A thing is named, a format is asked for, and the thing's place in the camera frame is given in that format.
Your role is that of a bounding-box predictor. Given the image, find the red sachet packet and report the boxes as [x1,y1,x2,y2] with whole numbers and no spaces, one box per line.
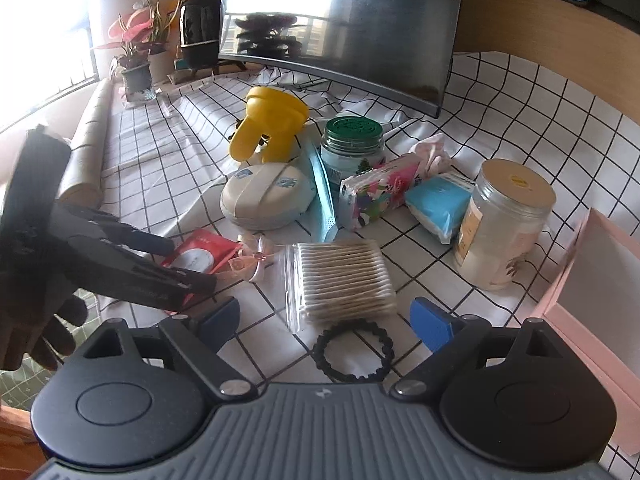
[160,229,241,314]

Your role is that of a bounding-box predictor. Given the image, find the round beige powder puff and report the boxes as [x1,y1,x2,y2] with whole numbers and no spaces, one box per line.
[220,162,316,231]

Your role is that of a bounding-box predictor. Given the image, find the blue face mask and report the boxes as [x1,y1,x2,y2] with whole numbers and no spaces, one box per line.
[298,133,338,243]

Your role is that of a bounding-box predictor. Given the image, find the yellow plastic toy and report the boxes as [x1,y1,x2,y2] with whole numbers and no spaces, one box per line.
[229,87,309,164]

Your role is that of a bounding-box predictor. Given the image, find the dark gloved left hand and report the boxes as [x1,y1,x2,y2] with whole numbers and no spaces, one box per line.
[1,296,88,372]

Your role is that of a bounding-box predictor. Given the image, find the cardboard tube roll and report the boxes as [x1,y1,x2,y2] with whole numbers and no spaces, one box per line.
[58,78,113,208]

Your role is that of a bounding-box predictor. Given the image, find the pink ribbon bow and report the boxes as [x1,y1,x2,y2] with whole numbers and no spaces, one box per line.
[229,234,277,283]

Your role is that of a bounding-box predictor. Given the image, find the clear jar tan lid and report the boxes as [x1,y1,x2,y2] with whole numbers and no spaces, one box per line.
[454,158,556,290]

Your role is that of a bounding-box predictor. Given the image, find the cotton swabs bag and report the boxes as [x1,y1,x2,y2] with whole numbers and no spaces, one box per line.
[281,240,397,333]

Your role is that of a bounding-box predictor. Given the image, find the pink box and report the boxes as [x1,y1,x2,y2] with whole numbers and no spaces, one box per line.
[533,209,639,455]

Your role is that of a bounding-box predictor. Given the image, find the floral tissue pack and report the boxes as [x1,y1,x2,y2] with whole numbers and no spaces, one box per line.
[337,153,423,231]

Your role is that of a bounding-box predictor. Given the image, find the white grid tablecloth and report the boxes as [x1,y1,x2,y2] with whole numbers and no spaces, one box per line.
[98,50,640,480]

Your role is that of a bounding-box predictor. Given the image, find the potted pink plant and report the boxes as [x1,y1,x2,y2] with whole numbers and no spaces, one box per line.
[100,0,180,103]

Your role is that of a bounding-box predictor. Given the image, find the green lid jar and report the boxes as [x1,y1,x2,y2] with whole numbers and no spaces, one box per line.
[320,116,385,188]

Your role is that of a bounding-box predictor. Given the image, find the black backpack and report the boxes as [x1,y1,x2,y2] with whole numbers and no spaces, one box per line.
[180,0,221,70]

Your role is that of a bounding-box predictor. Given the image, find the black curved monitor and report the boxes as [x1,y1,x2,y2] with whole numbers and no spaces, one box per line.
[220,0,461,117]

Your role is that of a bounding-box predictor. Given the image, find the black hair tie ring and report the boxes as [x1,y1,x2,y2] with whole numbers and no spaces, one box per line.
[312,317,395,384]

